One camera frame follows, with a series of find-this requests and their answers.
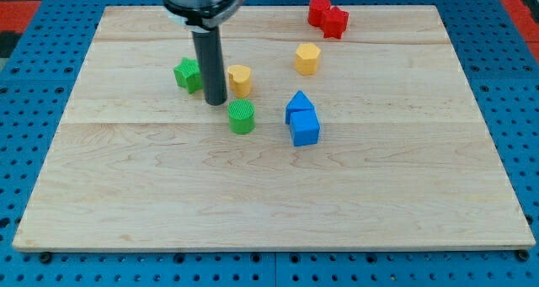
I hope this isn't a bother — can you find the black clamp ring mount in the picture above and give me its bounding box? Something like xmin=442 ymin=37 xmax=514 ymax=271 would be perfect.
xmin=163 ymin=0 xmax=246 ymax=32

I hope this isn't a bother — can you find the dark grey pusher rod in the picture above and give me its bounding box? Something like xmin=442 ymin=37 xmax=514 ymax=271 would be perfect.
xmin=193 ymin=27 xmax=227 ymax=106

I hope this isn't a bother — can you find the yellow heart block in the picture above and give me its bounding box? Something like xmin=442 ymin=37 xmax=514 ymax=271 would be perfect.
xmin=227 ymin=65 xmax=252 ymax=98

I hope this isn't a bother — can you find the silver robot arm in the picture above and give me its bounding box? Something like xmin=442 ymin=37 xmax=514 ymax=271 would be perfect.
xmin=163 ymin=0 xmax=246 ymax=106

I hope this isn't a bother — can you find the yellow hexagon block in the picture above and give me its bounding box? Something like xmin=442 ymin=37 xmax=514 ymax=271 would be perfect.
xmin=294 ymin=43 xmax=321 ymax=76

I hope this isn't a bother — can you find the green star block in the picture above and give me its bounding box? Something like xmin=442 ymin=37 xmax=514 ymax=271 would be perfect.
xmin=173 ymin=57 xmax=202 ymax=94

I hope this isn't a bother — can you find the green cylinder block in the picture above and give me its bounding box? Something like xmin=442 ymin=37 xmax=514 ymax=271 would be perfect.
xmin=227 ymin=99 xmax=255 ymax=135

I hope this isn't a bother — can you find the red cylinder block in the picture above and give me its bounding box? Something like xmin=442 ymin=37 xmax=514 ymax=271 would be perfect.
xmin=307 ymin=0 xmax=332 ymax=27

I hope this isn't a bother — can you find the blue triangle block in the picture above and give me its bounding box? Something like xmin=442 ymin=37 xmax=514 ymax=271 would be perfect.
xmin=285 ymin=90 xmax=315 ymax=125

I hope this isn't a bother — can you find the blue cube block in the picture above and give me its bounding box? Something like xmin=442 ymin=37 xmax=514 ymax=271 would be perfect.
xmin=290 ymin=109 xmax=320 ymax=146

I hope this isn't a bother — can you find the red star block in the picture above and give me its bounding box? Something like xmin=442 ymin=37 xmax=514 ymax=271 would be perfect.
xmin=320 ymin=6 xmax=350 ymax=40

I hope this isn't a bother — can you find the wooden board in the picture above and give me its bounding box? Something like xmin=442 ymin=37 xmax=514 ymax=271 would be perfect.
xmin=13 ymin=5 xmax=536 ymax=252

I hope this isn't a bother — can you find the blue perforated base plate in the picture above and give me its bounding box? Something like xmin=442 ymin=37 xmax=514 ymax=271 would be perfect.
xmin=1 ymin=0 xmax=538 ymax=286

